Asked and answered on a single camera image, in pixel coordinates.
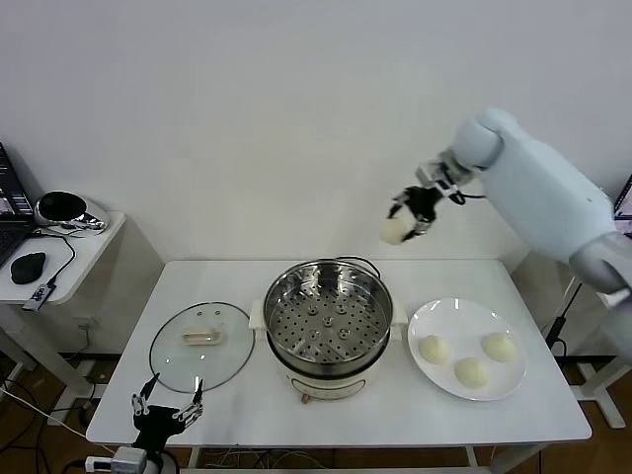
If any black open laptop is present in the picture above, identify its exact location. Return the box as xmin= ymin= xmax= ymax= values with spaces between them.
xmin=611 ymin=177 xmax=632 ymax=233
xmin=0 ymin=141 xmax=39 ymax=268

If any stainless steel steamer basket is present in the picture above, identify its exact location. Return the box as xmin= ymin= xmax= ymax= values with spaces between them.
xmin=262 ymin=259 xmax=395 ymax=364

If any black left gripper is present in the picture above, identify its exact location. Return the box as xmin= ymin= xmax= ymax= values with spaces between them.
xmin=130 ymin=372 xmax=206 ymax=451

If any black computer mouse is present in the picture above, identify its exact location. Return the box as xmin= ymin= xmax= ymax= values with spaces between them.
xmin=10 ymin=251 xmax=47 ymax=285

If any white steamed baozi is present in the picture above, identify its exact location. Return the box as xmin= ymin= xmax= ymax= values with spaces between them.
xmin=454 ymin=357 xmax=491 ymax=389
xmin=378 ymin=215 xmax=416 ymax=246
xmin=482 ymin=331 xmax=518 ymax=362
xmin=418 ymin=334 xmax=452 ymax=366

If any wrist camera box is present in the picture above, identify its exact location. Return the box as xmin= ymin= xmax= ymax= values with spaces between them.
xmin=414 ymin=160 xmax=443 ymax=188
xmin=109 ymin=446 xmax=149 ymax=474

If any small grey usb hub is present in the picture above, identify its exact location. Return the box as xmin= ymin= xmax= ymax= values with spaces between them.
xmin=22 ymin=283 xmax=54 ymax=312

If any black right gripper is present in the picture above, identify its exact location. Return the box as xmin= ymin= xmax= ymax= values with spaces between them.
xmin=387 ymin=184 xmax=444 ymax=244

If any chrome headset device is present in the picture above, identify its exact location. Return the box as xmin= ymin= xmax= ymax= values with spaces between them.
xmin=33 ymin=191 xmax=110 ymax=236

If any white round plate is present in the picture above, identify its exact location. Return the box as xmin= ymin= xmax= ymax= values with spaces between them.
xmin=407 ymin=297 xmax=527 ymax=402

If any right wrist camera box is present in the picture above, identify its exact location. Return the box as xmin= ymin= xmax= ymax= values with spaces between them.
xmin=414 ymin=160 xmax=443 ymax=188

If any round glass pot lid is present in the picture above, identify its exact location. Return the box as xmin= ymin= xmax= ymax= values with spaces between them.
xmin=148 ymin=301 xmax=257 ymax=395

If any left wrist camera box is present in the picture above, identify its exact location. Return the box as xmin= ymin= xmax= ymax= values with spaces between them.
xmin=109 ymin=446 xmax=149 ymax=474

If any thin black usb cable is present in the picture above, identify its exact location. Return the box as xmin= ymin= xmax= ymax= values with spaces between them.
xmin=29 ymin=231 xmax=76 ymax=287

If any black cable with inline box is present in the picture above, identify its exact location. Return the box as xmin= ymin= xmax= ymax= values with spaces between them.
xmin=545 ymin=280 xmax=584 ymax=356

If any black cooker power cable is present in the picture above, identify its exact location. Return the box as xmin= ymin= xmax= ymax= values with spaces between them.
xmin=335 ymin=255 xmax=382 ymax=280

